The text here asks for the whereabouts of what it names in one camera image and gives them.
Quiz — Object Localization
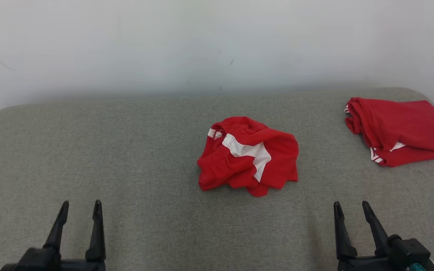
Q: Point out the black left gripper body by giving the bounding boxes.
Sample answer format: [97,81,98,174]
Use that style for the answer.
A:
[61,259,107,271]

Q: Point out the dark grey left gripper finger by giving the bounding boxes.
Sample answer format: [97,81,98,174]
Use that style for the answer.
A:
[43,201,69,252]
[86,200,107,262]

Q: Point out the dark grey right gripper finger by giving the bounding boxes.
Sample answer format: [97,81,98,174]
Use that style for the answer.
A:
[333,201,358,260]
[362,200,390,257]

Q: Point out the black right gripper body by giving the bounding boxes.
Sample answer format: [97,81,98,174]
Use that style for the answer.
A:
[338,256,410,271]

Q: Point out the red shorts with white stripe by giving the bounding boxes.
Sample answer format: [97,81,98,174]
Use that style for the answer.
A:
[197,116,300,197]

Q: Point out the red basketball jersey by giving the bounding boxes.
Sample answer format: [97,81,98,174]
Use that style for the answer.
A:
[344,97,434,167]

